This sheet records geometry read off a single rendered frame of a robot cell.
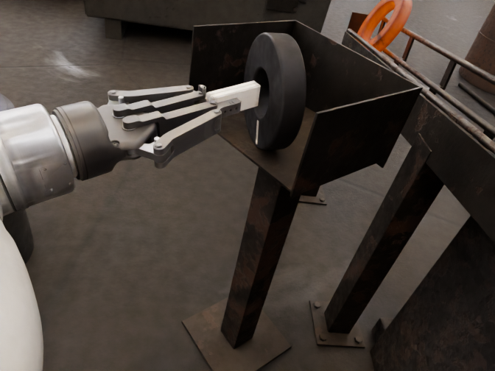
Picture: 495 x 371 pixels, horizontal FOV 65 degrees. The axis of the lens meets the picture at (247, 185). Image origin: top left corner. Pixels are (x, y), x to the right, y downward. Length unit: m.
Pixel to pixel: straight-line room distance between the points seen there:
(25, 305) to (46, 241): 0.99
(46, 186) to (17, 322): 0.17
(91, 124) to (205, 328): 0.74
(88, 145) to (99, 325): 0.73
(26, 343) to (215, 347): 0.80
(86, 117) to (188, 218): 0.92
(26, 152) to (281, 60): 0.29
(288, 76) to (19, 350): 0.37
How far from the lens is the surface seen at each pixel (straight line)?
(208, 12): 2.46
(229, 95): 0.47
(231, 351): 1.02
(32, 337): 0.25
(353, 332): 1.14
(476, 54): 3.24
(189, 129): 0.41
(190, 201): 1.34
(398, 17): 1.13
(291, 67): 0.48
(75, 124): 0.39
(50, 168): 0.38
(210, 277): 1.13
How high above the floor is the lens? 0.91
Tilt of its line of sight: 39 degrees down
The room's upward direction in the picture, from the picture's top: 12 degrees clockwise
